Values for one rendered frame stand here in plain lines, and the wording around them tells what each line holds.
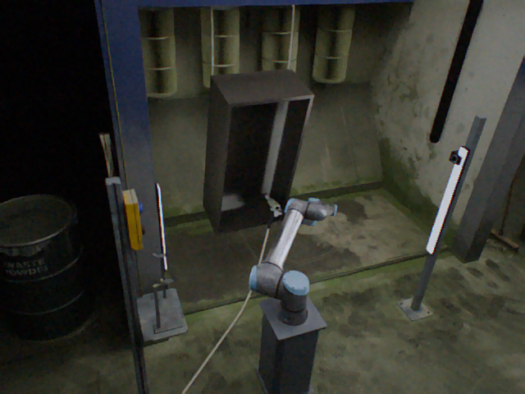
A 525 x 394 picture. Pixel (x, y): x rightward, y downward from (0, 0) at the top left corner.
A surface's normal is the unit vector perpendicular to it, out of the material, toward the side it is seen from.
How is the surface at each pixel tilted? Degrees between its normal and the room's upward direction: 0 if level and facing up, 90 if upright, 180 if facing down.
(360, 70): 90
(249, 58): 90
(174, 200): 57
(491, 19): 90
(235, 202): 12
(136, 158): 90
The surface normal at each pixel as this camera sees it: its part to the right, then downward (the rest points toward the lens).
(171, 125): 0.32, -0.02
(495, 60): -0.93, 0.16
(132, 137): 0.36, 0.52
